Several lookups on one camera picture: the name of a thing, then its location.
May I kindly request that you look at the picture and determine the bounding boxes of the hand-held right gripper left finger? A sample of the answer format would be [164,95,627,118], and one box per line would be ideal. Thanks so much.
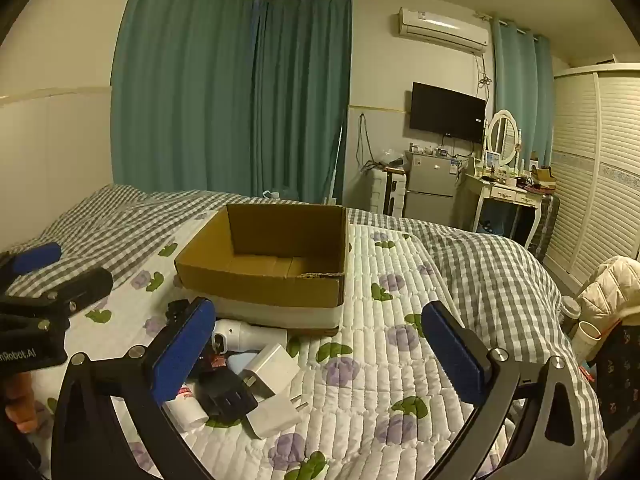
[50,296,217,480]

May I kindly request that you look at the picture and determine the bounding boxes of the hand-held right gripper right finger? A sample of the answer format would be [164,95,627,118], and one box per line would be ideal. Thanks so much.
[420,300,586,480]

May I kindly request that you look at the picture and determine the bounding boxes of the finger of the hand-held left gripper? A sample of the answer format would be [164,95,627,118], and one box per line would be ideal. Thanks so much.
[0,267,114,317]
[0,241,63,291]

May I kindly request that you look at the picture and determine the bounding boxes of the small black object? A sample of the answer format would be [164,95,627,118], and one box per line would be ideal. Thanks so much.
[165,299,193,331]

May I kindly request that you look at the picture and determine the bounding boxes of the light blue small object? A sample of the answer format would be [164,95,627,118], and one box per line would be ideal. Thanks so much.
[227,352,256,376]

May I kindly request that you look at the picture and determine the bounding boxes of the black remote control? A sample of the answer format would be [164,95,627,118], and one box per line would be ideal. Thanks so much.
[197,370,259,423]

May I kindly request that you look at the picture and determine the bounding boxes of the white tube with red label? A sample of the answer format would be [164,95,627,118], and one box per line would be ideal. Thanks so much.
[167,382,210,431]

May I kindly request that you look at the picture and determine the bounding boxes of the white plastic bottle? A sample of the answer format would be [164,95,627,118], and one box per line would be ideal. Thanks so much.
[214,319,289,357]

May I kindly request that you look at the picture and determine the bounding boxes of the white cube charger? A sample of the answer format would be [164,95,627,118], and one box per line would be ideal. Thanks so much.
[240,342,301,398]

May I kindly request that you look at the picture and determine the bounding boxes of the cardboard box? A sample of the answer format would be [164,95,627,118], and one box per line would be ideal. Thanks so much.
[173,203,349,337]

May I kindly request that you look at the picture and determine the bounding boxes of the white plug adapter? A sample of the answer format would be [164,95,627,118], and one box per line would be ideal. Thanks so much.
[243,392,308,441]

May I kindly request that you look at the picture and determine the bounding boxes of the person's left hand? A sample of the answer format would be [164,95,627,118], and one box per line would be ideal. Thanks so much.
[2,375,38,433]

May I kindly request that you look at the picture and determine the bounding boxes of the grey checked blanket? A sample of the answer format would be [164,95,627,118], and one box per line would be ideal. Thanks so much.
[0,183,608,480]

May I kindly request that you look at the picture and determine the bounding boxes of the white floral quilt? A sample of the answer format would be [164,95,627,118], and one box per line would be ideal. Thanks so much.
[30,210,608,480]

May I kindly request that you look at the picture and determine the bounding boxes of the grey tumbler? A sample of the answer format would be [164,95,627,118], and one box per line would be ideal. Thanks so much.
[559,294,582,336]

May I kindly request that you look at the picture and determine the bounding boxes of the white cup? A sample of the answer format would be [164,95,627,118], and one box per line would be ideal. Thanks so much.
[570,320,601,363]

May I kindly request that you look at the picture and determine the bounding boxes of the grey suitcase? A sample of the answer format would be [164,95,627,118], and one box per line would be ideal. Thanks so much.
[525,192,561,261]

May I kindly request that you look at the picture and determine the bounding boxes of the white dressing table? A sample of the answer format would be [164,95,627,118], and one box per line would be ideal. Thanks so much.
[457,167,546,251]

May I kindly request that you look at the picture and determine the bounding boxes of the dark patterned cloth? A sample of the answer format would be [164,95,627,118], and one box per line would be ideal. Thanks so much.
[592,325,640,436]

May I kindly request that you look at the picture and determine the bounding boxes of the silver small fridge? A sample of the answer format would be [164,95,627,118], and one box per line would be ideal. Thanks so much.
[402,151,460,228]

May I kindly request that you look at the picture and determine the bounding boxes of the white puffer jacket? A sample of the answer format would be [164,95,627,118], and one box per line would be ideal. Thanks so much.
[575,255,640,361]

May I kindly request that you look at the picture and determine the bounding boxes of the white suitcase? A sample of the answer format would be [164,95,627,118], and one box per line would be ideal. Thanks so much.
[370,167,407,218]

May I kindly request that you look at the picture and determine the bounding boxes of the teal curtain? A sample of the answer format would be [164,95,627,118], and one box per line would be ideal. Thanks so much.
[252,0,352,206]
[111,0,261,198]
[492,17,555,168]

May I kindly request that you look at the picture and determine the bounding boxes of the white oval mirror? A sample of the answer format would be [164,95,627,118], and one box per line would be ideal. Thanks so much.
[486,108,518,167]

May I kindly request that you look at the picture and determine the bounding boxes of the white mop stick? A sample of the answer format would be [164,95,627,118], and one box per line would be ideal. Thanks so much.
[325,122,346,206]

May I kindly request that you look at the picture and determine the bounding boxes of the white louvred wardrobe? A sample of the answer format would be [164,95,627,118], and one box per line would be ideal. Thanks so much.
[542,62,640,291]

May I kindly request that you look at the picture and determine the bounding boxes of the white air conditioner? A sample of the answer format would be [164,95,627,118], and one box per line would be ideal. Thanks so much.
[397,6,490,53]

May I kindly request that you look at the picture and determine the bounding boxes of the hanging black cables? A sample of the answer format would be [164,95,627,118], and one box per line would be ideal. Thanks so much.
[356,112,381,171]

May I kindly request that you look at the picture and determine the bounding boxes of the black wall television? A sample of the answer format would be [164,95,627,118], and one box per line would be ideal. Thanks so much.
[409,81,487,144]

